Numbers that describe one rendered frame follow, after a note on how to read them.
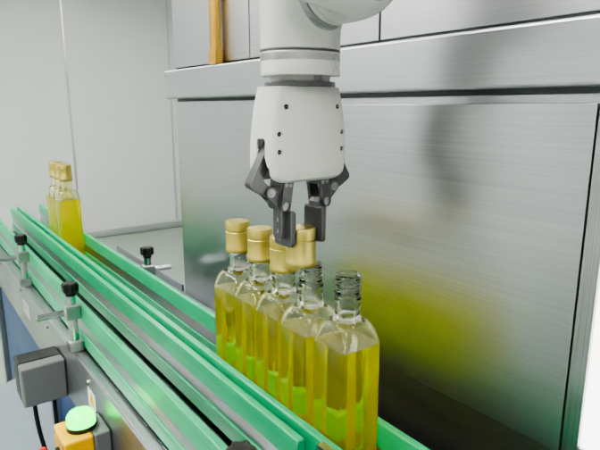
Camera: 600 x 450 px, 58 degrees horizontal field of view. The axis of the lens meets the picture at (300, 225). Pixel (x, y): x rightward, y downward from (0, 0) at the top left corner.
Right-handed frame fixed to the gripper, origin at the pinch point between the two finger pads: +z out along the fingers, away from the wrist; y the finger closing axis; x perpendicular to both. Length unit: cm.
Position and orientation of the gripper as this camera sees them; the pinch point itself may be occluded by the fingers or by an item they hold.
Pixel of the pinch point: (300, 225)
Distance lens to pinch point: 60.5
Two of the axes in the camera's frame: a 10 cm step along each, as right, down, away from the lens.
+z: 0.0, 9.8, 2.2
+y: -8.0, 1.3, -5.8
